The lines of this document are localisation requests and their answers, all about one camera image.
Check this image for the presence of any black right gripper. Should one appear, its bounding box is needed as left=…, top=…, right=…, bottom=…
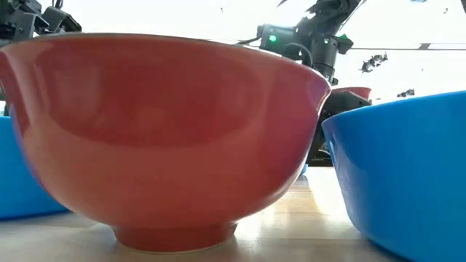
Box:
left=307, top=90, right=372, bottom=167

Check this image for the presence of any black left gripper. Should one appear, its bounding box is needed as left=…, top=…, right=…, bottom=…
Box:
left=0, top=0, right=83, bottom=47

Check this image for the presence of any red bowl with floral inside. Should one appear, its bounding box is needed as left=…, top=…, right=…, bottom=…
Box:
left=331, top=86, right=372, bottom=101
left=0, top=32, right=332, bottom=254

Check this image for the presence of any black ceiling spotlight cluster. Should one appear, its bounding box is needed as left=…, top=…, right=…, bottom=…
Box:
left=360, top=52, right=389, bottom=74

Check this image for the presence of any ceiling light bar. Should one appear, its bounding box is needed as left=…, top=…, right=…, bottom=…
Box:
left=351, top=42, right=466, bottom=51

